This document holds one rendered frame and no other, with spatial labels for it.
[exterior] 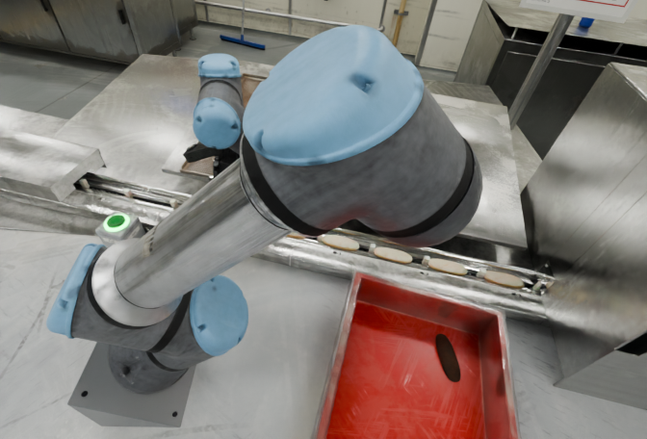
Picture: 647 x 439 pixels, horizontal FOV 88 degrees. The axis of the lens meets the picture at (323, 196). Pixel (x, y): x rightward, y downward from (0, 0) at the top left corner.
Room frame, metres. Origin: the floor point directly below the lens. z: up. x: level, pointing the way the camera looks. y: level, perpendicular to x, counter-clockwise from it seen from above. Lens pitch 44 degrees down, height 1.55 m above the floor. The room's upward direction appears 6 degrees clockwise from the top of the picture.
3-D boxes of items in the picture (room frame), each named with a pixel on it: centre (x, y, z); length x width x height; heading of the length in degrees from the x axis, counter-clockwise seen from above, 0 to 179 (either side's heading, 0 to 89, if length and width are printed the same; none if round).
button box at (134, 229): (0.51, 0.50, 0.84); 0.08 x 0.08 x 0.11; 82
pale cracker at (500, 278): (0.50, -0.47, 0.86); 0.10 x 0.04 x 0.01; 82
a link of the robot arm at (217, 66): (0.60, 0.22, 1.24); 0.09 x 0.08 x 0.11; 12
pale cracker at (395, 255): (0.54, -0.20, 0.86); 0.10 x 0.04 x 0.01; 82
